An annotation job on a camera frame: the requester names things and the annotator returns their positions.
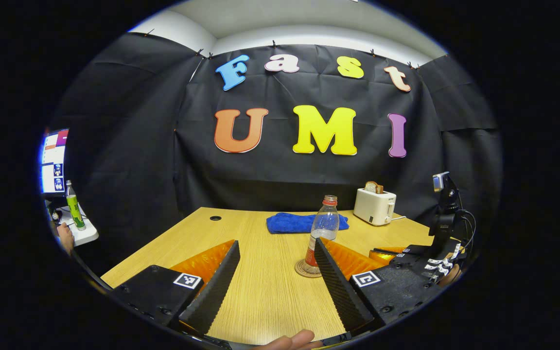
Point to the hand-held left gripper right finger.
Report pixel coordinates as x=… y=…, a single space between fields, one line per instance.
x=341 y=291

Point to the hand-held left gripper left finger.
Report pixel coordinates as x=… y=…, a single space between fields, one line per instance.
x=212 y=287

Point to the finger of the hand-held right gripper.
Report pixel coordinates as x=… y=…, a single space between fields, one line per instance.
x=387 y=256
x=416 y=249

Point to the clear water bottle red label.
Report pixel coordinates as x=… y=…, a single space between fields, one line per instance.
x=326 y=223

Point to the green label bottle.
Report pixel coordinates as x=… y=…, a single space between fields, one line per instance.
x=74 y=209

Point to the white toaster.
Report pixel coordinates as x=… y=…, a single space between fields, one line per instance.
x=373 y=208

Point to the toasted bread slice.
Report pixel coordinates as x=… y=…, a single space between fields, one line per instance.
x=372 y=187

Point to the blue towel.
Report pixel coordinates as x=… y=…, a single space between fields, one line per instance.
x=289 y=223

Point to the black curved bar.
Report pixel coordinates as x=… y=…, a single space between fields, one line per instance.
x=88 y=272

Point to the black backdrop cloth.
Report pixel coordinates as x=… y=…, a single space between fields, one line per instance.
x=163 y=170

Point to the white side table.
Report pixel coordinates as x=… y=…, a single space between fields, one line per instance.
x=85 y=233

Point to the computer monitor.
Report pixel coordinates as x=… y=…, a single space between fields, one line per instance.
x=54 y=163

